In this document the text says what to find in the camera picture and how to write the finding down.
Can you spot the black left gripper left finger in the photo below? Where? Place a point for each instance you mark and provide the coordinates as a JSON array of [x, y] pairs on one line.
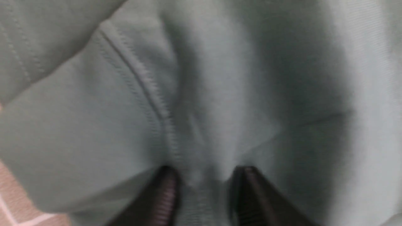
[[156, 204]]

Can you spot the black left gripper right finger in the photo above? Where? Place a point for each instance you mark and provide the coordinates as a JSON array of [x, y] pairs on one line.
[[256, 202]]

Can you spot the green long-sleeved shirt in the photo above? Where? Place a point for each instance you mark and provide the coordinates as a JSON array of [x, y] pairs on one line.
[[98, 95]]

